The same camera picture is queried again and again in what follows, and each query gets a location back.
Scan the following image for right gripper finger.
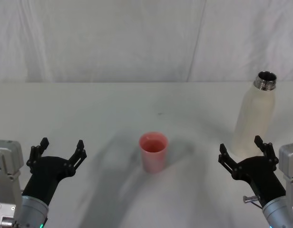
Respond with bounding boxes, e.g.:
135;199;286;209
217;143;241;178
254;135;280;171

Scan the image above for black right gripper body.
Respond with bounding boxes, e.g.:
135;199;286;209
232;155;287;208

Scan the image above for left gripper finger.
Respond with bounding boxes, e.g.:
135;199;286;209
68;139;88;170
26;137;50;174

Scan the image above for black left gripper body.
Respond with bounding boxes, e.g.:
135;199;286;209
22;155;76;206

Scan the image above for cream vacuum bottle steel neck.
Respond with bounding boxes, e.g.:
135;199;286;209
233;70;278;159

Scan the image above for white table cloth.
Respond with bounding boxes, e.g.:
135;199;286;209
0;81;293;228

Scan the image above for pink cup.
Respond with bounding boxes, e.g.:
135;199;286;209
138;132;169;174

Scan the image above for white curtain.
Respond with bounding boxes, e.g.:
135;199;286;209
0;0;293;84

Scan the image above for thin cable with silver plug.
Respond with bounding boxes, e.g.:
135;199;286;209
243;195;264;210

